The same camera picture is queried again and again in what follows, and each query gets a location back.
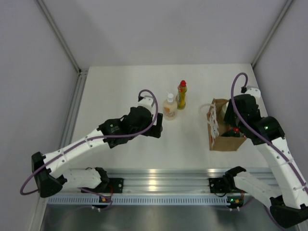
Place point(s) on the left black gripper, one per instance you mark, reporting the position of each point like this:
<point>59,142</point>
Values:
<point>156,133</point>

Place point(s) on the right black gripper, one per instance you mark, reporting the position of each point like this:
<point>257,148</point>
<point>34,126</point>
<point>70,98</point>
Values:
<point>228,118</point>

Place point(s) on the pale green white-capped bottle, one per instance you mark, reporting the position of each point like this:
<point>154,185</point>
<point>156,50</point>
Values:
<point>224,109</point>

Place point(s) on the green bottle red label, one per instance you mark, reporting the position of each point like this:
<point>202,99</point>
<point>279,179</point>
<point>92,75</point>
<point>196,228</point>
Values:
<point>232,132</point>

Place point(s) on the cream pump lotion bottle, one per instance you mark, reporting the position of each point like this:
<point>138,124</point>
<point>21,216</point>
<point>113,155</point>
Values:
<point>170,107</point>

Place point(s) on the yellow bottle red cap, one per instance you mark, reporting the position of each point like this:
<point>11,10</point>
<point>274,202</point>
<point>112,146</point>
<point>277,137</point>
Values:
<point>180,98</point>

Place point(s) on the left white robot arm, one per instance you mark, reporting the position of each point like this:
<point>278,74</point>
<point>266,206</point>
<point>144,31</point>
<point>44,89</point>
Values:
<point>57,171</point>

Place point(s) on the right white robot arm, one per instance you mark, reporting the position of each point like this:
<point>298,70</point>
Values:
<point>288,204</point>

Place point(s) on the watermelon print canvas bag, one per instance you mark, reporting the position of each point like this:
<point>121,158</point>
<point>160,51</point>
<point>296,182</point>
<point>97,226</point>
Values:
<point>210,112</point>

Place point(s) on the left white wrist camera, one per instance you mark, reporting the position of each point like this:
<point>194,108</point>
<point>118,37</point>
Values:
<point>146,102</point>

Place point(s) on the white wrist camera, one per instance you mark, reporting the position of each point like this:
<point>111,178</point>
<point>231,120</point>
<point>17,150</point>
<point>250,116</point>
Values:
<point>146,102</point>
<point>251,91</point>

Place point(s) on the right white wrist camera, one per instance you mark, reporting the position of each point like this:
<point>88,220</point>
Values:
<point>251,91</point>

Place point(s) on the right aluminium corner post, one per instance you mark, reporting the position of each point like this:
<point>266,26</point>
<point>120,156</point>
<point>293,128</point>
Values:
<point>278,21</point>

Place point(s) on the aluminium corner post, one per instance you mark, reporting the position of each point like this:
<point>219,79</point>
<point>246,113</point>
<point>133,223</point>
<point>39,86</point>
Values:
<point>278,21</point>
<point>54,27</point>

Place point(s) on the white slotted cable duct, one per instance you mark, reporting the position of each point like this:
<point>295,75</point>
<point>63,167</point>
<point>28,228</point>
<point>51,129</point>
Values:
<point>139,200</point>

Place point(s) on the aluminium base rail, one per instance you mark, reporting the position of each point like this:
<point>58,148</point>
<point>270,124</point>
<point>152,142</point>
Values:
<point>166,181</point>

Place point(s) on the left aluminium corner post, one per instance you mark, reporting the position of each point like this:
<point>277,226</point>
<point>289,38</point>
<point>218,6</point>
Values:
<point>54,27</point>

